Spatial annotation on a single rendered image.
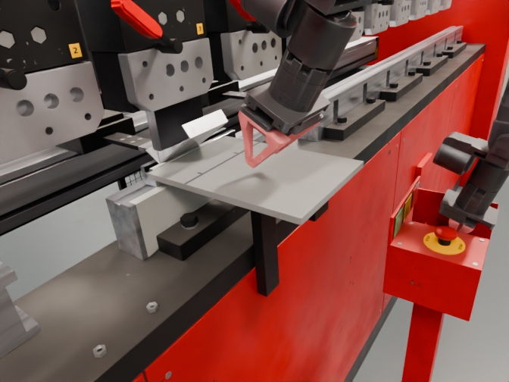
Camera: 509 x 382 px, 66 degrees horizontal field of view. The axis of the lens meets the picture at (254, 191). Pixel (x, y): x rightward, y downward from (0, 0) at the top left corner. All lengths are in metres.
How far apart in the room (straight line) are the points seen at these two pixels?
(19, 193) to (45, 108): 0.34
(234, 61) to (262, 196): 0.27
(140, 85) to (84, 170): 0.34
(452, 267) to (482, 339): 1.02
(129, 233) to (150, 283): 0.08
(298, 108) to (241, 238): 0.27
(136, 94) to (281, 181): 0.22
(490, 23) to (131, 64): 2.26
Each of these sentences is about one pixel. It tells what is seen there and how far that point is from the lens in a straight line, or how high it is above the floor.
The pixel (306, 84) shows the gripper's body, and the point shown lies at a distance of 0.44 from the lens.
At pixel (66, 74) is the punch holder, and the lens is 0.49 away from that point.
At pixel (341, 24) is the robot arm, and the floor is 1.19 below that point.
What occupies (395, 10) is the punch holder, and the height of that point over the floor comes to 1.14.
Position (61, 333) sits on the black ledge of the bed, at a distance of 0.56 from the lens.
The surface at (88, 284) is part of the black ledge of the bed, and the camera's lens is 0.62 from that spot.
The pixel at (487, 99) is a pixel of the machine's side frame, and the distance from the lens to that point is 2.66.
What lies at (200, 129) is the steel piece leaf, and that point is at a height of 1.06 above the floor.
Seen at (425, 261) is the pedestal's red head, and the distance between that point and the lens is 0.79.
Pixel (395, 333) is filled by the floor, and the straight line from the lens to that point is 1.71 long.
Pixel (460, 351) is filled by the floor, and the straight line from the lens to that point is 1.72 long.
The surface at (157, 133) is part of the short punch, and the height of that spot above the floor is 1.05.
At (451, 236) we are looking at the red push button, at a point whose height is 0.81.
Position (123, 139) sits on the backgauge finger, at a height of 1.01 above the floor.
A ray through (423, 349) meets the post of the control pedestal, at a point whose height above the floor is 0.47.
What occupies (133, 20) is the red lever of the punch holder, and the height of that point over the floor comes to 1.21.
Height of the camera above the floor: 1.23
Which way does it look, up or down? 27 degrees down
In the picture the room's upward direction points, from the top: 5 degrees counter-clockwise
